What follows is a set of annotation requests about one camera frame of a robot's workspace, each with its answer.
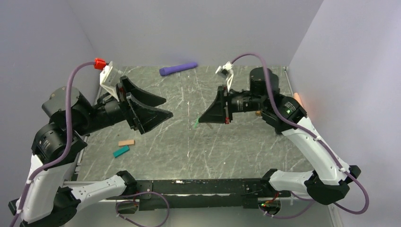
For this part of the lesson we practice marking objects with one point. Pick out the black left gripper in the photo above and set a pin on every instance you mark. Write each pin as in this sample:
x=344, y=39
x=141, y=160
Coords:
x=141, y=115

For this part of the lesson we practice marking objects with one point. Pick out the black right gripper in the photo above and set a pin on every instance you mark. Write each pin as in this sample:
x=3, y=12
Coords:
x=219, y=112

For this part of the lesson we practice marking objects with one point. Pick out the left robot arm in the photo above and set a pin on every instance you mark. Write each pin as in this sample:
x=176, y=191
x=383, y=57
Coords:
x=46, y=201

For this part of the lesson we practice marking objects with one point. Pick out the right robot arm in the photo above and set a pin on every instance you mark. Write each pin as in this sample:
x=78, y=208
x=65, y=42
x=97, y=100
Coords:
x=326, y=183

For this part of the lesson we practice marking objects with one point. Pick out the tan wooden block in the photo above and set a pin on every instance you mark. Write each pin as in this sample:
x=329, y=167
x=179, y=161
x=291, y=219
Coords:
x=126, y=143

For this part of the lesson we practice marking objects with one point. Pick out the purple flashlight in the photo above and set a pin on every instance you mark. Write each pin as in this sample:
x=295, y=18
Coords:
x=165, y=71

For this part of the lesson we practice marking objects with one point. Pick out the teal wooden block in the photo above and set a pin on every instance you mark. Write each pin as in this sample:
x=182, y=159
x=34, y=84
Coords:
x=121, y=151

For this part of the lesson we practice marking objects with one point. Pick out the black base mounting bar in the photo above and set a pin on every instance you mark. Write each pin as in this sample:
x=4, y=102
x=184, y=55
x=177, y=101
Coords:
x=247, y=193

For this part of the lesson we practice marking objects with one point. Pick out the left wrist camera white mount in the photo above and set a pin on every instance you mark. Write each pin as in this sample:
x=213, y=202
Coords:
x=109, y=77

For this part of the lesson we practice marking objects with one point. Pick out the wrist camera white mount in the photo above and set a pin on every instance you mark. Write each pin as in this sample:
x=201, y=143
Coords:
x=227, y=72
x=109, y=77

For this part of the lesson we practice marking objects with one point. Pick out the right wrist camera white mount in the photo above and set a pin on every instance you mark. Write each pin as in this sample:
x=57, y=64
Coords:
x=227, y=72

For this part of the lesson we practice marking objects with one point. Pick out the orange pink object at wall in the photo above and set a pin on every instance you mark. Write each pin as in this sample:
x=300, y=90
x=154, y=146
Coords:
x=296, y=96

